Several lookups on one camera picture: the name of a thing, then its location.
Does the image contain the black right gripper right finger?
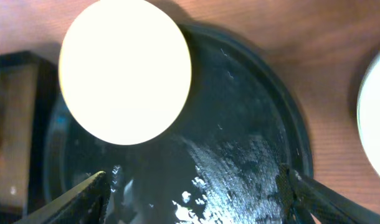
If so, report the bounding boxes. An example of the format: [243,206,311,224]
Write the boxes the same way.
[275,164,380,224]

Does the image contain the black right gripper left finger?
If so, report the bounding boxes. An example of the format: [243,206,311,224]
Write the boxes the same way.
[16,171,111,224]

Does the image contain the light blue plate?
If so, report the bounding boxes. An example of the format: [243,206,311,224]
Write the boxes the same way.
[357,51,380,177]

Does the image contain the black round tray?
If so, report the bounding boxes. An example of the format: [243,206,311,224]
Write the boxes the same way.
[44,24,313,223]

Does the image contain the black rectangular water tray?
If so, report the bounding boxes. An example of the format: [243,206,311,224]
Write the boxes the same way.
[0,51,58,219]

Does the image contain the yellow plate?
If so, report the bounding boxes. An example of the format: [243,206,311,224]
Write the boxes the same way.
[59,0,192,145]

